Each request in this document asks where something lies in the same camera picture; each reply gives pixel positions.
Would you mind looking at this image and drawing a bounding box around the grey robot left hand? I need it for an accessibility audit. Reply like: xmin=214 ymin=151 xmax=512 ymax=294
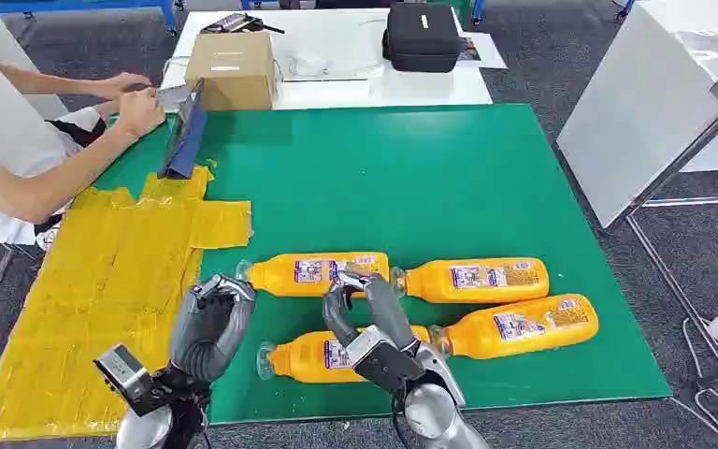
xmin=168 ymin=273 xmax=257 ymax=384

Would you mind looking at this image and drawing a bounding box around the printed paper leaflet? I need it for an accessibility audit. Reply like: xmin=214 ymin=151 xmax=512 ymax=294
xmin=455 ymin=31 xmax=510 ymax=70

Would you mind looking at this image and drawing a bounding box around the brown cardboard box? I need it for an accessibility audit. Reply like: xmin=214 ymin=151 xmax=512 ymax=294
xmin=184 ymin=30 xmax=280 ymax=113

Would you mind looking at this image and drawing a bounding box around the person's hand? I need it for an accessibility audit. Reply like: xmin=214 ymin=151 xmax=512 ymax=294
xmin=114 ymin=86 xmax=167 ymax=139
xmin=93 ymin=71 xmax=156 ymax=102

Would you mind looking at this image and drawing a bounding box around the person's right hand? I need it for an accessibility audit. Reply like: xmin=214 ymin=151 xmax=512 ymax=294
xmin=114 ymin=86 xmax=167 ymax=139

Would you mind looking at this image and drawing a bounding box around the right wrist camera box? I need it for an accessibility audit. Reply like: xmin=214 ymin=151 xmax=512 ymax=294
xmin=344 ymin=325 xmax=427 ymax=397

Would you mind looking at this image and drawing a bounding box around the person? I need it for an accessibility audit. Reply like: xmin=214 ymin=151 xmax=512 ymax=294
xmin=0 ymin=36 xmax=168 ymax=253

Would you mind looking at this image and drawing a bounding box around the yellow taped sheet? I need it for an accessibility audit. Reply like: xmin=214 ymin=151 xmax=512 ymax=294
xmin=0 ymin=165 xmax=253 ymax=443

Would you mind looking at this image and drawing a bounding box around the green table mat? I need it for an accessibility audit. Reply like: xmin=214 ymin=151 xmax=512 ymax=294
xmin=93 ymin=103 xmax=672 ymax=427

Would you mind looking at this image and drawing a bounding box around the blue metal frame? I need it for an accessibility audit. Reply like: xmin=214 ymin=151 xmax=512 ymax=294
xmin=0 ymin=0 xmax=180 ymax=36

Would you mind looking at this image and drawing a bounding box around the tablet in blue folder stand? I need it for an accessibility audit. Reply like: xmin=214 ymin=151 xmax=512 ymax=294
xmin=157 ymin=77 xmax=209 ymax=181

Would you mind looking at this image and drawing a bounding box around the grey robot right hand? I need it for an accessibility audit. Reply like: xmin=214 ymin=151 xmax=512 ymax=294
xmin=323 ymin=270 xmax=436 ymax=376

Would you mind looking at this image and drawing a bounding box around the white floor cable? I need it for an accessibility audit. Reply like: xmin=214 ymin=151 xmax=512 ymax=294
xmin=668 ymin=317 xmax=718 ymax=449

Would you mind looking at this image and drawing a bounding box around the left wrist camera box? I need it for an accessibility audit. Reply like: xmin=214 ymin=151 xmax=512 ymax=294
xmin=93 ymin=344 xmax=173 ymax=418

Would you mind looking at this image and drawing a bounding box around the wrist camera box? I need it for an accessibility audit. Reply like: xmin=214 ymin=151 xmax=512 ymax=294
xmin=93 ymin=344 xmax=173 ymax=418
xmin=344 ymin=325 xmax=427 ymax=397

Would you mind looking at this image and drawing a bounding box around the white cable on table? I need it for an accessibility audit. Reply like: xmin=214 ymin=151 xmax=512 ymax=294
xmin=277 ymin=51 xmax=393 ymax=81

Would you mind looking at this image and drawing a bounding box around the small white side table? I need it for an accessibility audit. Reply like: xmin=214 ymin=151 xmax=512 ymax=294
xmin=0 ymin=17 xmax=70 ymax=123

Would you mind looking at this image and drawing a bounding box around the black handheld device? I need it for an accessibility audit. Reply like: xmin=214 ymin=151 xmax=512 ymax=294
xmin=199 ymin=12 xmax=286 ymax=36

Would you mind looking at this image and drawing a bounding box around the black zip case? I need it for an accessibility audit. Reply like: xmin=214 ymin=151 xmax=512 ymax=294
xmin=381 ymin=1 xmax=464 ymax=74

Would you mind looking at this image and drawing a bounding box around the person's left hand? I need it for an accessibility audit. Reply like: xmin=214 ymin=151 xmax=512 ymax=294
xmin=93 ymin=71 xmax=156 ymax=102

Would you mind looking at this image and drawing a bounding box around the orange detergent bottle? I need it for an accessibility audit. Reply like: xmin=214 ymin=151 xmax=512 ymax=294
xmin=390 ymin=257 xmax=551 ymax=306
xmin=430 ymin=293 xmax=600 ymax=361
xmin=236 ymin=252 xmax=391 ymax=299
xmin=255 ymin=325 xmax=433 ymax=384

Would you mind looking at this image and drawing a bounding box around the white panel table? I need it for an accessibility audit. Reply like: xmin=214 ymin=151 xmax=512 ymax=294
xmin=554 ymin=0 xmax=718 ymax=373

